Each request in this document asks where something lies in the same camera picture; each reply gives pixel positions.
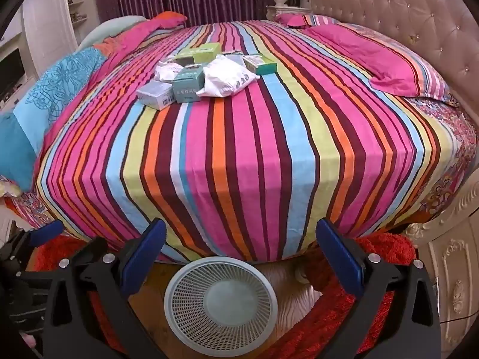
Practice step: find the red shaggy rug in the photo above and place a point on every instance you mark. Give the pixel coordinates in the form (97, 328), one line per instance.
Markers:
(355, 306)

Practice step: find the white ornate bed footboard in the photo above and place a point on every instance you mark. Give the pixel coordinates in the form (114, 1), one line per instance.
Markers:
(449, 276)

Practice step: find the white nightstand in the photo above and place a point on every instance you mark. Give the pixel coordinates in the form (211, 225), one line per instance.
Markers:
(288, 11)

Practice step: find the small pink striped pillow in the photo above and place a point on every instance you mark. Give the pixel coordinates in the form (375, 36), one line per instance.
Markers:
(299, 20)

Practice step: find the beige tufted headboard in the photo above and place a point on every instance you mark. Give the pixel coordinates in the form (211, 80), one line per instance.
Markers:
(404, 11)

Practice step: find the small green box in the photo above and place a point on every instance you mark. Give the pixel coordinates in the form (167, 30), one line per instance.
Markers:
(184, 59)

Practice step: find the white cabinet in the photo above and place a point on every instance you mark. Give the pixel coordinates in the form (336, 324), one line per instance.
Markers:
(56, 22)

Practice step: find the white mesh wastebasket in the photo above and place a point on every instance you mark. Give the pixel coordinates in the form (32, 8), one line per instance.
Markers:
(220, 306)

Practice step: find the large pink striped pillow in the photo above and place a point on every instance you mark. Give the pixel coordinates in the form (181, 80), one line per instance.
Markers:
(374, 56)

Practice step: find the light green pillow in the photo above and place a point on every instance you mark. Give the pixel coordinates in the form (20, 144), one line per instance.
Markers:
(108, 30)

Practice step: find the large white plastic bag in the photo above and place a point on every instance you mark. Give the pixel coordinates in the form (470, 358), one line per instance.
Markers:
(224, 76)

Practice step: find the blue and pink quilt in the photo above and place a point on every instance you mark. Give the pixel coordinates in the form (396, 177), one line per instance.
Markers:
(48, 93)

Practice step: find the black television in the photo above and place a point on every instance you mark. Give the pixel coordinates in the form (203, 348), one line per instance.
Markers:
(10, 73)

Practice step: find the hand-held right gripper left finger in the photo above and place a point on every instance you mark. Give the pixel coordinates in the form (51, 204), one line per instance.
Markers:
(144, 254)

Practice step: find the striped bed sheet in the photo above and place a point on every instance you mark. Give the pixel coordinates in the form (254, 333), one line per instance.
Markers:
(239, 157)

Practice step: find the flat teal box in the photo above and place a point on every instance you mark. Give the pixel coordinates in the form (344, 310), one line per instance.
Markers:
(261, 64)

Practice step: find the grey white box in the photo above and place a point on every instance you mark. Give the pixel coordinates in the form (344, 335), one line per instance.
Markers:
(156, 95)

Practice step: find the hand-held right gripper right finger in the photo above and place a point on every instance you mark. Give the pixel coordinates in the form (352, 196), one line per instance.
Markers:
(338, 254)

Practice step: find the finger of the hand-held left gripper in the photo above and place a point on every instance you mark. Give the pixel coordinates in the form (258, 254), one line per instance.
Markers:
(48, 232)

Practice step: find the light green box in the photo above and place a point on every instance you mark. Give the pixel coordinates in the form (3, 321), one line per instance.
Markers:
(206, 52)

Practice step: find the floral patterned mattress cover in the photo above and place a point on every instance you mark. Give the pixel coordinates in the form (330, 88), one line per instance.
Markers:
(449, 146)

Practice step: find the small crumpled white bag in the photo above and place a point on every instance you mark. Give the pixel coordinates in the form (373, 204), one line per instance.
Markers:
(167, 71)

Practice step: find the large teal box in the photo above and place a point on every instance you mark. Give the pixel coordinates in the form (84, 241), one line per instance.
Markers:
(188, 84)

